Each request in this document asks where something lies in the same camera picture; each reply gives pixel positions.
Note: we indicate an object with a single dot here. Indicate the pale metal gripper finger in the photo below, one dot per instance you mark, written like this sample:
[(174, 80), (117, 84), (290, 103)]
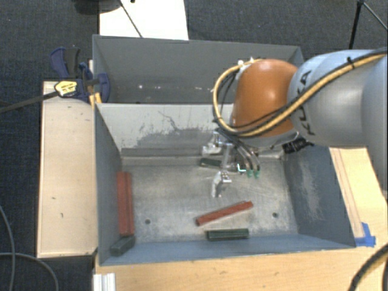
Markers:
[(212, 148), (219, 183)]

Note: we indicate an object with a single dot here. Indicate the red-brown flat block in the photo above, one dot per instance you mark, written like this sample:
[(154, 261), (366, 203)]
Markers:
[(125, 203), (224, 213)]

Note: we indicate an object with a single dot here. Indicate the grey metal bin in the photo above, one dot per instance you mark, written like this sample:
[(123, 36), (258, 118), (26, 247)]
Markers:
[(169, 192)]

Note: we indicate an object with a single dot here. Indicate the dark green flat block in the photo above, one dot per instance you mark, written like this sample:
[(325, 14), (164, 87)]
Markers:
[(227, 234), (122, 245)]

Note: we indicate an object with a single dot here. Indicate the pale wood board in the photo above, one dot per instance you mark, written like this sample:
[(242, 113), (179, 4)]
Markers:
[(68, 174)]

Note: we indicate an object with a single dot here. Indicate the black cylinder on white bracket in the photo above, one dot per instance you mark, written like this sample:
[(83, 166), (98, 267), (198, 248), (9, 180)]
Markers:
[(295, 146)]

